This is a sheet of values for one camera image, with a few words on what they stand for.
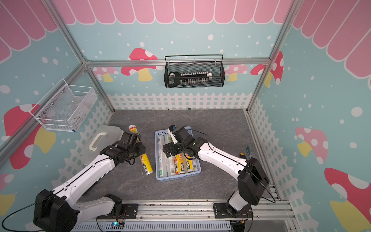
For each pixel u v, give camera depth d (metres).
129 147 0.63
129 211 0.74
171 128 0.71
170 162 0.87
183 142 0.60
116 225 0.73
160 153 0.91
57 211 0.38
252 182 0.42
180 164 0.83
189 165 0.83
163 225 0.71
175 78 0.89
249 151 0.97
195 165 0.87
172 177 0.79
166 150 0.70
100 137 0.89
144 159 0.79
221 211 0.74
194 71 0.93
